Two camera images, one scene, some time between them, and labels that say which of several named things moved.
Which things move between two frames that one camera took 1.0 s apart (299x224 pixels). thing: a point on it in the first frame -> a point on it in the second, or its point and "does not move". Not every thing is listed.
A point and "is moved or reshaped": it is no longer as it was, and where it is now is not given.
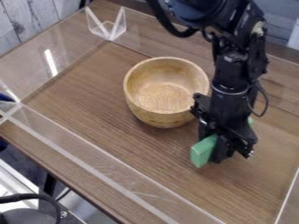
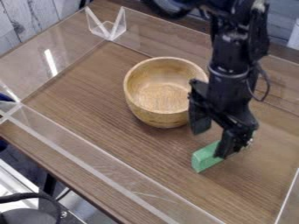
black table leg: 50,185 does not move
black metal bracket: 66,217 does not move
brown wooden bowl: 160,85 does not move
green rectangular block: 200,150 is moved or reshaped
